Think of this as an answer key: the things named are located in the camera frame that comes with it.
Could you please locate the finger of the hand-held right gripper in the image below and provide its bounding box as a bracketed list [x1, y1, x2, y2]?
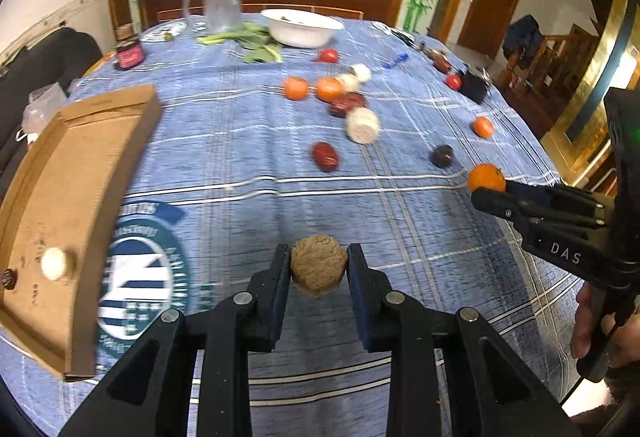
[502, 180, 617, 214]
[471, 187, 610, 243]

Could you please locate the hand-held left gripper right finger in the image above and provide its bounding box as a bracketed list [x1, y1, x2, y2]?
[347, 243, 583, 437]

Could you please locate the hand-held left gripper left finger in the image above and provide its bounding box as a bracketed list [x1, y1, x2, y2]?
[60, 244, 293, 437]

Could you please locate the brown round rough piece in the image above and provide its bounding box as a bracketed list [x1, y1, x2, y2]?
[291, 235, 349, 294]

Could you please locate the dark purple plum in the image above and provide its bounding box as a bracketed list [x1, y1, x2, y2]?
[430, 144, 456, 168]

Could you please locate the brown cardboard tray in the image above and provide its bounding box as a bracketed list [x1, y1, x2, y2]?
[0, 84, 163, 383]

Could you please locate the person's right hand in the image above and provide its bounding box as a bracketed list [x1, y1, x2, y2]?
[571, 286, 640, 369]

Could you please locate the blue plaid tablecloth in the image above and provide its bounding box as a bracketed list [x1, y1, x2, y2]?
[0, 14, 586, 437]

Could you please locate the black box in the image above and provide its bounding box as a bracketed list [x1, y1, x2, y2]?
[458, 70, 490, 104]

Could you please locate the wooden stair railing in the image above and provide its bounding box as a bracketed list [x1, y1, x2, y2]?
[497, 24, 601, 130]

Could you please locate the dark jacket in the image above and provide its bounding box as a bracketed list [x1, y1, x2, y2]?
[502, 14, 544, 69]

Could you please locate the wooden door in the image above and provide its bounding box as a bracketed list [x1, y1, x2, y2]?
[457, 0, 526, 61]

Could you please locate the green vegetable leaf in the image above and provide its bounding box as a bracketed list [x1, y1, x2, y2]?
[243, 42, 284, 64]

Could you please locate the green bok choy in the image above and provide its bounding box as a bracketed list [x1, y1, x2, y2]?
[196, 24, 273, 46]

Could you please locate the white bowl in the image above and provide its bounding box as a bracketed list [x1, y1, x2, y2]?
[260, 8, 346, 48]

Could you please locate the jar with red label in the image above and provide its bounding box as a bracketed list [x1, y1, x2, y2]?
[113, 37, 145, 71]

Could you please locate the clear plastic jug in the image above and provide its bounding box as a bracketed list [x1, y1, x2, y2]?
[182, 0, 244, 35]

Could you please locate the clear plastic bag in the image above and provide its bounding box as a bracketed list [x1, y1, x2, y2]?
[19, 84, 69, 141]

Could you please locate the black sofa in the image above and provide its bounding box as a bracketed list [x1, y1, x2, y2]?
[0, 27, 103, 190]

